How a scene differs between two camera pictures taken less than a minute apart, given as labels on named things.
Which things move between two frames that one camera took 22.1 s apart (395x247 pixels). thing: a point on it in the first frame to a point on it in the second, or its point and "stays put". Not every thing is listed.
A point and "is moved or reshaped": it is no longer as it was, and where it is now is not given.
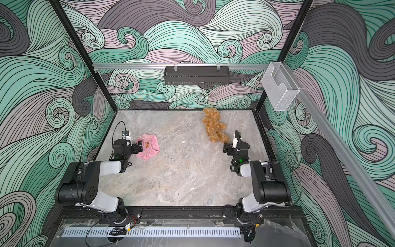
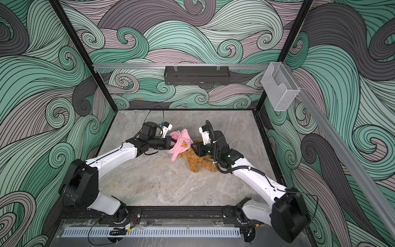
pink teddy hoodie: x=150 y=146 is moved or reshaped
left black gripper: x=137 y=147 to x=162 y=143
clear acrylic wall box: x=280 y=86 stays put
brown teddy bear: x=215 y=128 to x=198 y=164
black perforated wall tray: x=205 y=76 stays put
